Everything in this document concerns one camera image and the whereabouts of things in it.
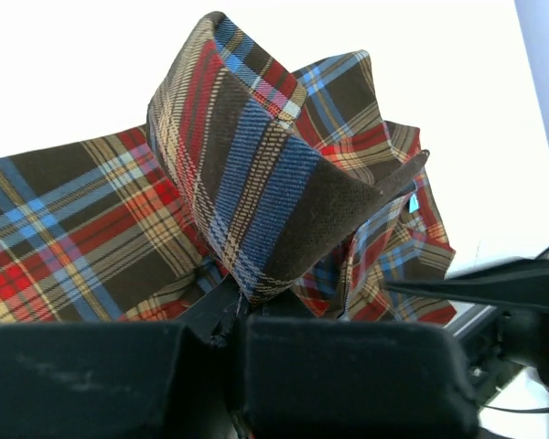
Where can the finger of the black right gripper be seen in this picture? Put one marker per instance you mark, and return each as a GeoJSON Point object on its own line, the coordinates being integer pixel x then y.
{"type": "Point", "coordinates": [521, 284]}

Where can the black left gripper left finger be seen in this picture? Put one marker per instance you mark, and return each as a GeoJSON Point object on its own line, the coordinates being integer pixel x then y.
{"type": "Point", "coordinates": [119, 380]}

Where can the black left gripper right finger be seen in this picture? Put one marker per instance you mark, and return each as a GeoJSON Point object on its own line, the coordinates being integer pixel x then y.
{"type": "Point", "coordinates": [303, 377]}

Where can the red plaid long sleeve shirt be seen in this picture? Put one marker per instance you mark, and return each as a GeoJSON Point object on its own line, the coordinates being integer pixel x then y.
{"type": "Point", "coordinates": [285, 181]}

